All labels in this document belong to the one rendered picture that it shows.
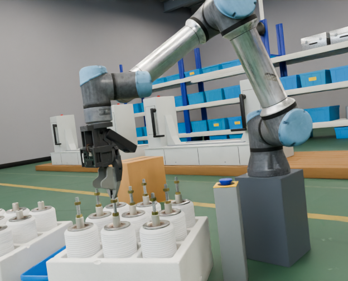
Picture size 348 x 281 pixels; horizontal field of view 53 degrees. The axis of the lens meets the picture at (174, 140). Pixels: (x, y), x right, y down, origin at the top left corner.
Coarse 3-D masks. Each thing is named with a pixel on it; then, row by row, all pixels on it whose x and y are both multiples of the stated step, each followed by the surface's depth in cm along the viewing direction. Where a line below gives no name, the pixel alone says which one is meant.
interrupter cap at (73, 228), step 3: (84, 222) 106; (87, 222) 105; (90, 222) 105; (72, 225) 104; (75, 225) 104; (84, 225) 104; (87, 225) 103; (90, 225) 102; (93, 225) 102; (69, 228) 102; (72, 228) 101; (75, 228) 102; (81, 228) 100; (84, 228) 99; (87, 228) 99; (72, 231) 99
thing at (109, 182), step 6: (108, 168) 95; (114, 168) 95; (108, 174) 95; (114, 174) 96; (102, 180) 94; (108, 180) 95; (114, 180) 96; (102, 186) 93; (108, 186) 95; (114, 186) 96; (114, 192) 97
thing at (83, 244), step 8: (72, 232) 98; (80, 232) 98; (88, 232) 99; (96, 232) 101; (72, 240) 98; (80, 240) 98; (88, 240) 99; (96, 240) 101; (72, 248) 98; (80, 248) 98; (88, 248) 98; (96, 248) 101; (72, 256) 98; (80, 256) 98; (88, 256) 98
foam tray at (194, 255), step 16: (208, 224) 123; (192, 240) 101; (208, 240) 120; (64, 256) 102; (96, 256) 97; (176, 256) 90; (192, 256) 99; (208, 256) 118; (48, 272) 97; (64, 272) 96; (80, 272) 94; (96, 272) 93; (112, 272) 92; (128, 272) 90; (144, 272) 89; (160, 272) 88; (176, 272) 87; (192, 272) 97; (208, 272) 116
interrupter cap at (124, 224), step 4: (108, 224) 101; (112, 224) 101; (124, 224) 99; (128, 224) 98; (104, 228) 97; (108, 228) 97; (112, 228) 96; (116, 228) 96; (120, 228) 95; (124, 228) 96
